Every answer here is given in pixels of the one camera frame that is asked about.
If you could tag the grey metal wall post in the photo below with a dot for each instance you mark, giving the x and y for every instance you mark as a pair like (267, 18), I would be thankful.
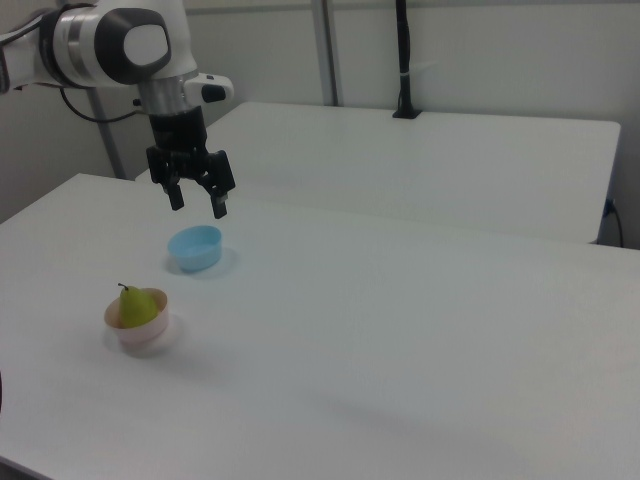
(327, 50)

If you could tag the pink plastic bowl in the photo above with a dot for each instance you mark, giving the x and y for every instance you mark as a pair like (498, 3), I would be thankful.
(145, 327)

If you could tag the black camera stand pole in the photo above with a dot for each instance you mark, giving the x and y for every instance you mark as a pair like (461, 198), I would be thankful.
(405, 57)

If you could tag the green pear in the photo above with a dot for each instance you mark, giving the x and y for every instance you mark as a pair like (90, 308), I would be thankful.
(134, 308)

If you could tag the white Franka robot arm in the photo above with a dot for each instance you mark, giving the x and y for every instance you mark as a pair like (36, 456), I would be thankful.
(100, 45)

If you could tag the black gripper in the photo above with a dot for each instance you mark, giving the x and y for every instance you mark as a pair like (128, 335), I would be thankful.
(179, 137)

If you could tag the light blue plastic bowl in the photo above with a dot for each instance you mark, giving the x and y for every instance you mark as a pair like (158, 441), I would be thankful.
(196, 248)

